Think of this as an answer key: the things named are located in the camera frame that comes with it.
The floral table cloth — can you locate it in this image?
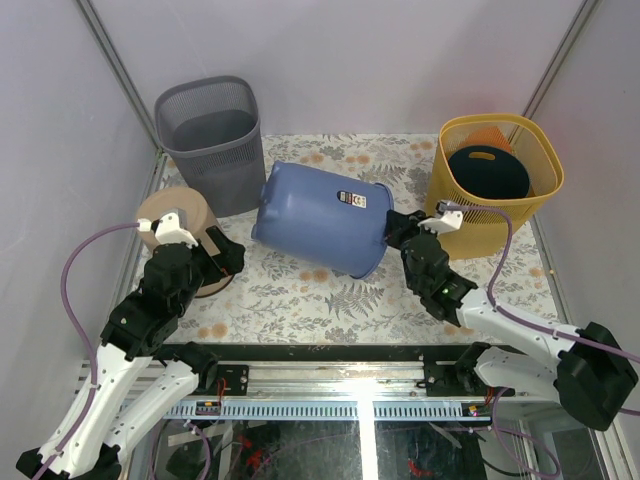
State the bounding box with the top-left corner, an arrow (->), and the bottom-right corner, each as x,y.
134,132 -> 566,346

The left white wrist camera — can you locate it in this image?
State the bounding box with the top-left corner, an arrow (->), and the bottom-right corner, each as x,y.
137,211 -> 198,248

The aluminium mounting rail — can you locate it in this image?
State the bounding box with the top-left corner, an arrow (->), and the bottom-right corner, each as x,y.
74,357 -> 614,421

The orange insert in yellow basket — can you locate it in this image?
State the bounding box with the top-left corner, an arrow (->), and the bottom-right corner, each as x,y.
466,126 -> 513,153

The beige bin with black rim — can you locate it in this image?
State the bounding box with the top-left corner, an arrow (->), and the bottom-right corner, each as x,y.
135,185 -> 236,300

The grey mesh waste basket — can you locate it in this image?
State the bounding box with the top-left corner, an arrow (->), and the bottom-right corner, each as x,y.
154,75 -> 266,218

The blue plastic bucket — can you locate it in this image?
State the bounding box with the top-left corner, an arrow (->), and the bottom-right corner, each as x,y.
251,161 -> 394,279

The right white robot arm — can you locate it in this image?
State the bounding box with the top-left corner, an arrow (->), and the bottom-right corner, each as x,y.
384,201 -> 639,431

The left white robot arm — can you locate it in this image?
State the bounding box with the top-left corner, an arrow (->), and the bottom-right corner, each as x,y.
16,214 -> 245,479

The yellow mesh waste basket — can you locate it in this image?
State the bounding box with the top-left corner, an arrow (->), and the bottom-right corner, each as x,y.
425,113 -> 564,230

